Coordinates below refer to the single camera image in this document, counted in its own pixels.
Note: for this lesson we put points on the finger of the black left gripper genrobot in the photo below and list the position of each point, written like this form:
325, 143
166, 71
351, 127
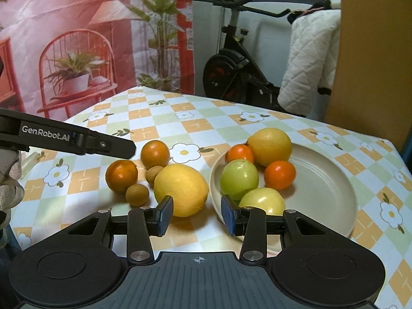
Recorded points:
20, 131

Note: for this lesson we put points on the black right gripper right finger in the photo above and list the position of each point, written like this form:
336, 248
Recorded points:
293, 228

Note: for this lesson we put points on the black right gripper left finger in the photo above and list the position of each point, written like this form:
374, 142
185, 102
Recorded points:
139, 225

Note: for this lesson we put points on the yellow-green apple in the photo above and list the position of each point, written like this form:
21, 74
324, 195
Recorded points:
267, 199

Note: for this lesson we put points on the gloved left hand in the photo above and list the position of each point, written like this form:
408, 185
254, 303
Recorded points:
12, 192

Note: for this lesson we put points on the small brown longan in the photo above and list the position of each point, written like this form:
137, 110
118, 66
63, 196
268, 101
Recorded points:
137, 195
151, 173

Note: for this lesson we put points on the green apple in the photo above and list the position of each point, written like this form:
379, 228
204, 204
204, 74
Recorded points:
238, 178

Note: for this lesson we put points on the orange on table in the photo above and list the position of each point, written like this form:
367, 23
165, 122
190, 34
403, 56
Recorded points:
120, 175
155, 153

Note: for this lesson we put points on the small orange tangerine right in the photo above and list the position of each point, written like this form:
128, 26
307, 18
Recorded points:
279, 175

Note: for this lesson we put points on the small orange tangerine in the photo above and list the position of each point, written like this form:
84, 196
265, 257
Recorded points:
239, 151
279, 175

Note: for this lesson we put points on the large yellow lemon on table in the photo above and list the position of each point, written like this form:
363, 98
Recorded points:
185, 185

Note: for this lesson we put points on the checkered floral tablecloth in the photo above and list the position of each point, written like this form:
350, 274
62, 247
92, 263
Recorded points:
61, 189

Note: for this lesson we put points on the small orange tangerine left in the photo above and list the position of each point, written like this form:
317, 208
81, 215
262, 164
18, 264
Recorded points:
239, 151

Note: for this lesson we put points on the beige round plate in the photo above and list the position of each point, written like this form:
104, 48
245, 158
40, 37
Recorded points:
320, 190

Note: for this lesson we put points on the large yellow lemon on plate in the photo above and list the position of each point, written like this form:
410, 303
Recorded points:
269, 145

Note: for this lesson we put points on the red printed backdrop curtain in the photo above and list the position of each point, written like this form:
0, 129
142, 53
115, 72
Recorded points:
60, 56

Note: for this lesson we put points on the black exercise bike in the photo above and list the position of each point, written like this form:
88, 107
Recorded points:
232, 74

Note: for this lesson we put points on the white quilted blanket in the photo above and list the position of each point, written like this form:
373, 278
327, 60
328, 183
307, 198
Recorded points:
312, 60

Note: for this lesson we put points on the wooden board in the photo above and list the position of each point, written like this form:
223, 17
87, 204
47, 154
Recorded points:
371, 93

